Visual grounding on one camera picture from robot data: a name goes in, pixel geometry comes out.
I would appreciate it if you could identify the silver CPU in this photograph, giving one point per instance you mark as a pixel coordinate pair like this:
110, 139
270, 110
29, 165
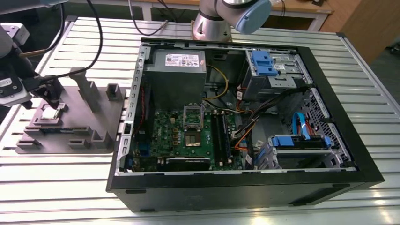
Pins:
50, 114

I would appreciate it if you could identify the CPU socket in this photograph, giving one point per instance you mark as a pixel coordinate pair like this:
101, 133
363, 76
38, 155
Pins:
193, 140

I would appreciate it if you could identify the grey parts rack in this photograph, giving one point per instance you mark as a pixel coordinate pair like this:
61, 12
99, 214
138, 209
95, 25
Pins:
75, 112

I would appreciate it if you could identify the blue RAM stick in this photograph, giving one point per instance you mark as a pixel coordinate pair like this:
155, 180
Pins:
59, 130

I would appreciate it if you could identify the green motherboard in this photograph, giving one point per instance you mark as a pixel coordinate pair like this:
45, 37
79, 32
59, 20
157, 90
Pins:
166, 122

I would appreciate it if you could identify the grey power supply unit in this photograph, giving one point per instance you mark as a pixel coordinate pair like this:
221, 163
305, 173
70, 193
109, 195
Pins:
175, 84

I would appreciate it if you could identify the black graphics card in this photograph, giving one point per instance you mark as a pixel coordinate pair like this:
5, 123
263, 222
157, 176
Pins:
187, 164

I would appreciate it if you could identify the white power connector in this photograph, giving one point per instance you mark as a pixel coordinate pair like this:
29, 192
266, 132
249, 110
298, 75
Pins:
234, 134

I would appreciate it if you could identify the blue plastic drive carrier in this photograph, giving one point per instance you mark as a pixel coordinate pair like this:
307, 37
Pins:
265, 68

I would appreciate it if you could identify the black PC case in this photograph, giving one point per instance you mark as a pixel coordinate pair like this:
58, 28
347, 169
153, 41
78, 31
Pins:
219, 194

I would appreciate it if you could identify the grey metal drive cage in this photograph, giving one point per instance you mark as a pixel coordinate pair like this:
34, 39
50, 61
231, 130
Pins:
282, 82

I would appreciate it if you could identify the hard disk in blue carrier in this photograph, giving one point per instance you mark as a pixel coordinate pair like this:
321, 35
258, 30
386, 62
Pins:
283, 141

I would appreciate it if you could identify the grey metal disk bay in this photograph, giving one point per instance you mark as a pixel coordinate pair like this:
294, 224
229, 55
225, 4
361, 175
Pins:
301, 153

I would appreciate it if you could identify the wooden desk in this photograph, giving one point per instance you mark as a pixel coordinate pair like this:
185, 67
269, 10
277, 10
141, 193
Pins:
301, 9

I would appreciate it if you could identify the wooden cabinet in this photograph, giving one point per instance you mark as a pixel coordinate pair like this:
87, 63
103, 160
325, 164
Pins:
373, 28

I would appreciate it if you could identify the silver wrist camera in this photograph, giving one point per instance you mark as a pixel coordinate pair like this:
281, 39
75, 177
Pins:
14, 93

